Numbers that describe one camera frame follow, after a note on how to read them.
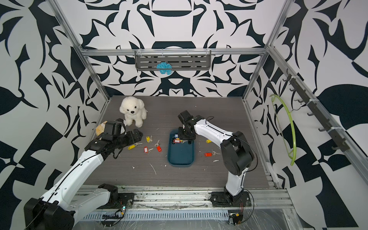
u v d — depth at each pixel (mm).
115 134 615
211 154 911
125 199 745
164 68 915
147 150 914
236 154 481
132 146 898
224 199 675
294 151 637
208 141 961
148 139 964
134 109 915
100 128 973
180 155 908
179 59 941
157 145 936
